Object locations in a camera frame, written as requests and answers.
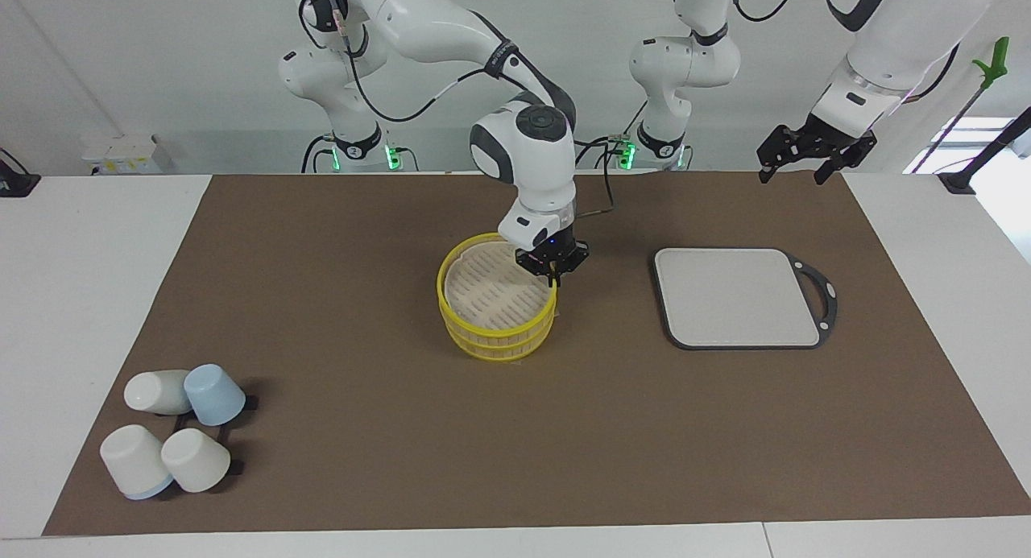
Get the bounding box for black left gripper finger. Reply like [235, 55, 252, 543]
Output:
[814, 146, 875, 186]
[758, 126, 806, 184]

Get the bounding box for yellow bamboo steamer tier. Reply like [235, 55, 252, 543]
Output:
[436, 233, 558, 339]
[443, 312, 557, 362]

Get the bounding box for black stand with clamp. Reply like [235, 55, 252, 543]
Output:
[938, 105, 1031, 195]

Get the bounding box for brown table mat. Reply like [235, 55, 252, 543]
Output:
[42, 172, 1031, 537]

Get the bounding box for white cutting board grey rim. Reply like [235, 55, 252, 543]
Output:
[652, 247, 839, 351]

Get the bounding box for pole with green clip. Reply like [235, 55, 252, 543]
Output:
[910, 36, 1010, 172]

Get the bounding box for light blue cup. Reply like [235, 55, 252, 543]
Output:
[184, 364, 247, 427]

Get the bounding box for plain white cup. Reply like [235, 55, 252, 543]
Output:
[160, 428, 232, 494]
[123, 370, 194, 415]

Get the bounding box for white power box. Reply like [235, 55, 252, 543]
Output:
[79, 134, 174, 176]

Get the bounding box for white cup blue rim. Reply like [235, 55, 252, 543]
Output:
[99, 424, 175, 501]

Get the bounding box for black table clamp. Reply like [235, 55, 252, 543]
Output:
[0, 149, 41, 198]

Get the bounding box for black left base cable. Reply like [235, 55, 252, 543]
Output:
[572, 99, 649, 172]

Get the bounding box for black base cable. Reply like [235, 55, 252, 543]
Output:
[572, 99, 649, 172]
[302, 135, 335, 174]

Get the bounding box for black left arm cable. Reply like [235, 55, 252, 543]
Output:
[725, 0, 961, 104]

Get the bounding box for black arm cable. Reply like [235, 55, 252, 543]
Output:
[725, 0, 961, 104]
[298, 0, 615, 217]

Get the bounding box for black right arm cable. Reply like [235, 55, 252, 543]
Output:
[298, 0, 615, 217]

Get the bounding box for black right base cable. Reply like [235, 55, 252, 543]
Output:
[302, 135, 335, 174]

